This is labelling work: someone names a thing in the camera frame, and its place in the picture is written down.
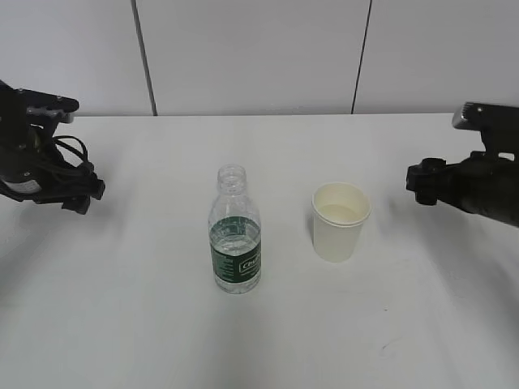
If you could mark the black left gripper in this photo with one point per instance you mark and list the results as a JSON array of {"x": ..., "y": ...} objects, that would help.
[{"x": 73, "y": 188}]

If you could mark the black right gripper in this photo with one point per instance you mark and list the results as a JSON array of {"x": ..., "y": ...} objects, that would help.
[{"x": 480, "y": 184}]

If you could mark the white paper cup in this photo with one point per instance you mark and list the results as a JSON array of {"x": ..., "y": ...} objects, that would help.
[{"x": 339, "y": 211}]

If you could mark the clear green-label water bottle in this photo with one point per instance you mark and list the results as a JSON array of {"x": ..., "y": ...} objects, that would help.
[{"x": 234, "y": 232}]

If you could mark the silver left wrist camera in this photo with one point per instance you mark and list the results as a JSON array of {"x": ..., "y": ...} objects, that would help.
[{"x": 29, "y": 117}]

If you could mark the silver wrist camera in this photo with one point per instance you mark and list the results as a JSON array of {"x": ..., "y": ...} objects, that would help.
[
  {"x": 29, "y": 117},
  {"x": 496, "y": 124}
]

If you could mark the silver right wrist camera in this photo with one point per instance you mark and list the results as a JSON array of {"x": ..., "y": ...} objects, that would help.
[{"x": 496, "y": 124}]

